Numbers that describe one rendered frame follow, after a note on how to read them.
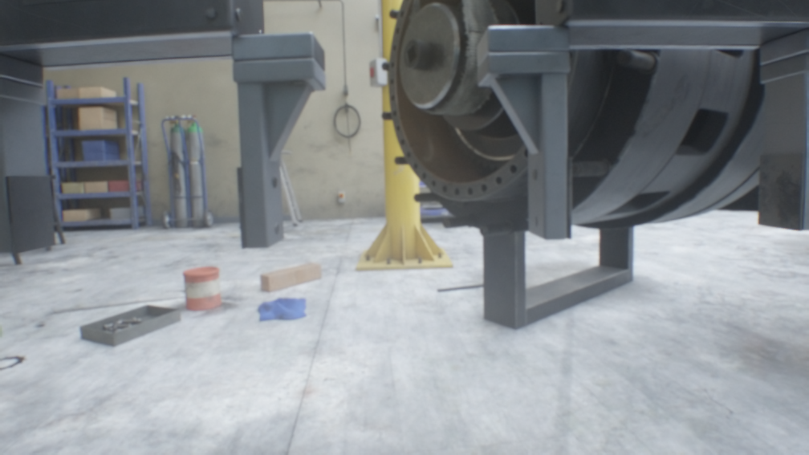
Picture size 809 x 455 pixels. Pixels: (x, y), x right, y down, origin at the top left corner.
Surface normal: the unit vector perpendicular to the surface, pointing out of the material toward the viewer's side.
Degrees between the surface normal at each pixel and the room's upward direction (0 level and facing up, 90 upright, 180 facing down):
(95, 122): 90
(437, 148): 48
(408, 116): 71
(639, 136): 119
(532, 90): 90
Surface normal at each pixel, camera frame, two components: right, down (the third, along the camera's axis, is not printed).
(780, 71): -1.00, 0.03
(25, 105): 1.00, -0.03
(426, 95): -0.85, 0.06
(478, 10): 0.50, -0.18
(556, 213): 0.00, 0.07
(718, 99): 0.51, 0.32
